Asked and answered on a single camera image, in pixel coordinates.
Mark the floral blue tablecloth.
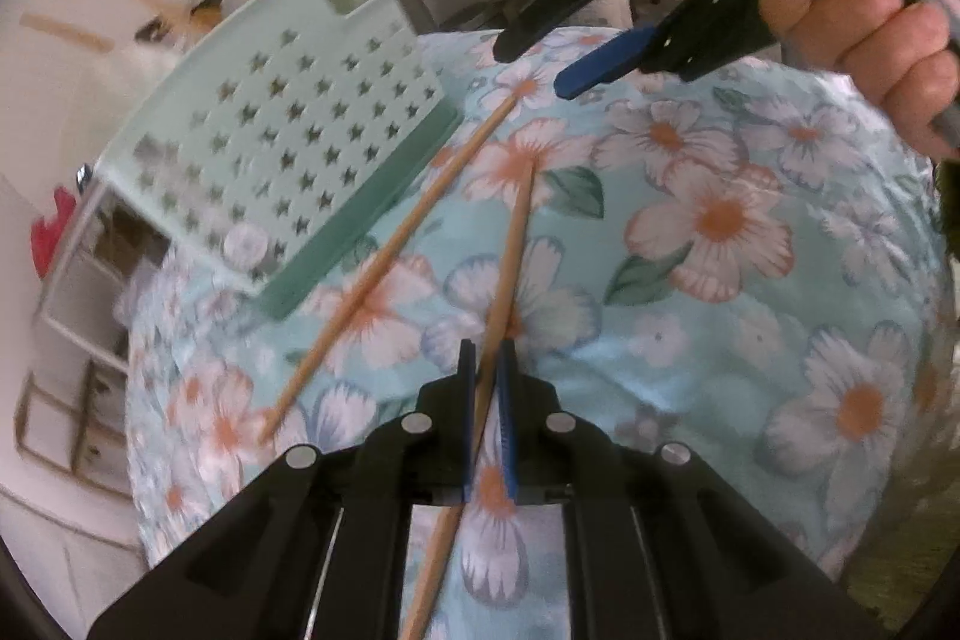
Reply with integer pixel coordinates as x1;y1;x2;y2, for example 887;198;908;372
124;29;953;640

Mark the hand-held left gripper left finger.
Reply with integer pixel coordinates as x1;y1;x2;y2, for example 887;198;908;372
88;340;477;640

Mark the green perforated utensil holder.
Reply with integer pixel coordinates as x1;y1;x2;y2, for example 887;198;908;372
96;0;462;320

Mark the person's right hand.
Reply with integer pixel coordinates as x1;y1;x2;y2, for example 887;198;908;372
759;0;960;161

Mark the red plastic bag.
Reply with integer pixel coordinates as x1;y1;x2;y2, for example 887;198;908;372
30;188;77;277

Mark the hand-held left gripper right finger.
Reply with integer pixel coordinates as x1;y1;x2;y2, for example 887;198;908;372
499;338;878;640

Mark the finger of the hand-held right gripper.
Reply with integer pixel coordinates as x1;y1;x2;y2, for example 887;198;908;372
495;0;605;62
555;0;775;100

